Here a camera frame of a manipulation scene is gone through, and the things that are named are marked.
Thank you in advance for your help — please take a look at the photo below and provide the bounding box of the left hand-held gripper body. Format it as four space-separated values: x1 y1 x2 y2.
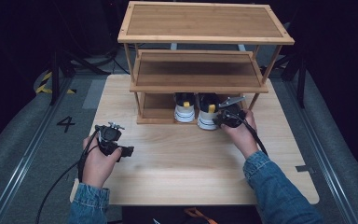
94 121 126 158

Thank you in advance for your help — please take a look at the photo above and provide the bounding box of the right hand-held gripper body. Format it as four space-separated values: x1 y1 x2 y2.
218 95 247 129

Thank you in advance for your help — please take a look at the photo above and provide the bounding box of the white blue sneaker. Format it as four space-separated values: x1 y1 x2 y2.
197 92 224 132
173 92 197 123

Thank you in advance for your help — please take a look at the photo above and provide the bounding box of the wooden shoe rack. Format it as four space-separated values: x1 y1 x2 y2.
117 0 296 126

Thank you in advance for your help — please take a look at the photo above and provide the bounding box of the person's right hand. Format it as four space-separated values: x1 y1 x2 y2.
222 109 264 160

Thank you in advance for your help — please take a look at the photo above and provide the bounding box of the person's left hand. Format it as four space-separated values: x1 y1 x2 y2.
81 130 123 189

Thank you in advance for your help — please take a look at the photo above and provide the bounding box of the black metal stand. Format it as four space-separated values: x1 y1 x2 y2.
278 50 310 108
49 46 110 106

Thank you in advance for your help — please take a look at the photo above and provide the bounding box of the yellow black floor tape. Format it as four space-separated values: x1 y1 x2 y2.
35 70 77 95

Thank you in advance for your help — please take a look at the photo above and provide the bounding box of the grey tape piece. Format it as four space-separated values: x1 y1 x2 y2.
295 164 316 175

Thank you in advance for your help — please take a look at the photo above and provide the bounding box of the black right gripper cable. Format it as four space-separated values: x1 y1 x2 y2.
226 110 269 157

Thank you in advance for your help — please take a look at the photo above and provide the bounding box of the orange strap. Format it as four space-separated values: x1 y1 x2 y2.
184 207 219 224

